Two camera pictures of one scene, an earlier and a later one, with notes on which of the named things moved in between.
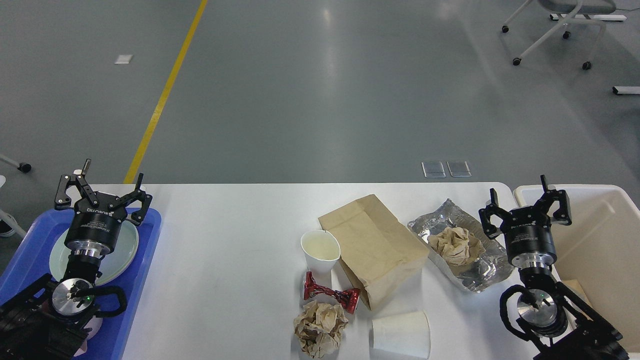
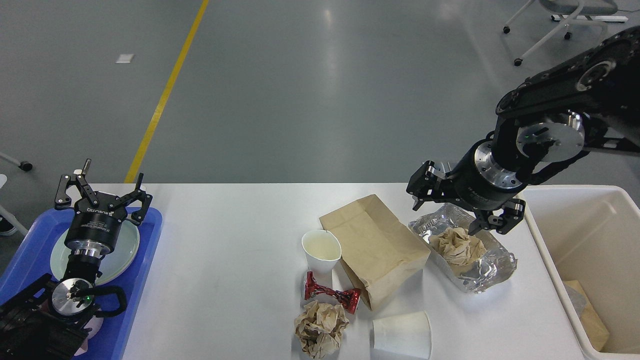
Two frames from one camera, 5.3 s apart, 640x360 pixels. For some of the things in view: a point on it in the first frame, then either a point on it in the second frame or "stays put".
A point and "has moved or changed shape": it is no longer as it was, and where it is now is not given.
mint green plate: x=113 y=264 stays put
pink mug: x=95 y=323 stays put
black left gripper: x=95 y=231 stays put
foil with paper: x=492 y=267 has moved or changed shape
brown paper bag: x=379 y=253 stays put
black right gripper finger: x=491 y=230 to x=428 y=182
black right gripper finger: x=563 y=216 to x=513 y=213
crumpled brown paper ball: x=319 y=328 stays put
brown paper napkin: x=456 y=245 stays put
